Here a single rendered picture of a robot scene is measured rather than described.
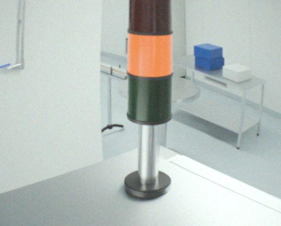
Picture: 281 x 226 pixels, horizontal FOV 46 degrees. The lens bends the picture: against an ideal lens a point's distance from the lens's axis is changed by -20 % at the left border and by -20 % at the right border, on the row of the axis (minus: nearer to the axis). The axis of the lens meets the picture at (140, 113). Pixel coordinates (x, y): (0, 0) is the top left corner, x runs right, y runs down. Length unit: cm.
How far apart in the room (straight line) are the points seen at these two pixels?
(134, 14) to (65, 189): 24
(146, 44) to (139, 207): 19
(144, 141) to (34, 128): 161
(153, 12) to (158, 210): 23
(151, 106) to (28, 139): 165
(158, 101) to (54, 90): 163
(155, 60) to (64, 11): 158
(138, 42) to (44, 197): 23
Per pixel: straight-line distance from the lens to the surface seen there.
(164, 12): 41
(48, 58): 197
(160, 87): 42
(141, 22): 40
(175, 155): 58
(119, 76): 497
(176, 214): 45
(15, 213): 45
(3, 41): 182
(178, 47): 754
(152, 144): 46
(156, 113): 43
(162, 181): 49
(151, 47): 41
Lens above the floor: 238
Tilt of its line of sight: 22 degrees down
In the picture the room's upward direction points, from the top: straight up
